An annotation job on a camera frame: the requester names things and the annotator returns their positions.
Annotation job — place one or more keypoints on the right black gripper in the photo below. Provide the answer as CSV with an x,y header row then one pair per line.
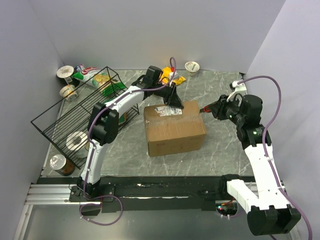
x,y
218,108

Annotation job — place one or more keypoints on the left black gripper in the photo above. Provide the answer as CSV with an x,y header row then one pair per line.
x,y
171,98

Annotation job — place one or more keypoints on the red black utility knife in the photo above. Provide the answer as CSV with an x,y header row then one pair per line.
x,y
205,109

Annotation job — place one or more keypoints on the brown cardboard express box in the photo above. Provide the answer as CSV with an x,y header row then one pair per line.
x,y
171,130

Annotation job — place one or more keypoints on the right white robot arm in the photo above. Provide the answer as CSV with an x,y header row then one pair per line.
x,y
268,211

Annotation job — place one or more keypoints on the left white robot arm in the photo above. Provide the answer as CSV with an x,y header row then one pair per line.
x,y
104,123

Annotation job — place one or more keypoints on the yellow Lays chips bag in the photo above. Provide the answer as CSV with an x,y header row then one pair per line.
x,y
165,77

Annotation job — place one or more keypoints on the white yogurt cup rear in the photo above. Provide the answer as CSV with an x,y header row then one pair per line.
x,y
192,67

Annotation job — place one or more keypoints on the green lidded jar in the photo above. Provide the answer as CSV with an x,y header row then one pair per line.
x,y
122,119

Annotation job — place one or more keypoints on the green white chips bag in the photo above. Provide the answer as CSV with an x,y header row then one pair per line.
x,y
94,77

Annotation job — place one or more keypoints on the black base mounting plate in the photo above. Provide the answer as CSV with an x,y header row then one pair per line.
x,y
151,193

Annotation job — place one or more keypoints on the blue white small packet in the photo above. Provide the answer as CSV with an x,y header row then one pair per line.
x,y
79,68

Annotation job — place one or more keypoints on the white tape roll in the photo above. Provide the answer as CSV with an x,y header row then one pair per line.
x,y
77,143

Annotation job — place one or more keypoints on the white yogurt cup lying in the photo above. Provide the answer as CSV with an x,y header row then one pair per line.
x,y
68,92

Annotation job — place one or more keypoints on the white yogurt cup upright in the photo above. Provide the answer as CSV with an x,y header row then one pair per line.
x,y
66,72

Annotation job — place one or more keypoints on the metal tin can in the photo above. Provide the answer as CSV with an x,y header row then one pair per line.
x,y
61,165

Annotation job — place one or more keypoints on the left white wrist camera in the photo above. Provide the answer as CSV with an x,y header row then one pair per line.
x,y
173,74

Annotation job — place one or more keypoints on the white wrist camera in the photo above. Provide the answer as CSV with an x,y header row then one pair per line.
x,y
173,74
237,89

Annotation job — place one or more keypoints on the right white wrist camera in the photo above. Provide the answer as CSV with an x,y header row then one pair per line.
x,y
237,89

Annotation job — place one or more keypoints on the black wire rack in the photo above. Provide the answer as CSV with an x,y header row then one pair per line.
x,y
64,118

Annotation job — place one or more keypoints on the aluminium rail frame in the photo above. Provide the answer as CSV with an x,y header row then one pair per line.
x,y
48,194

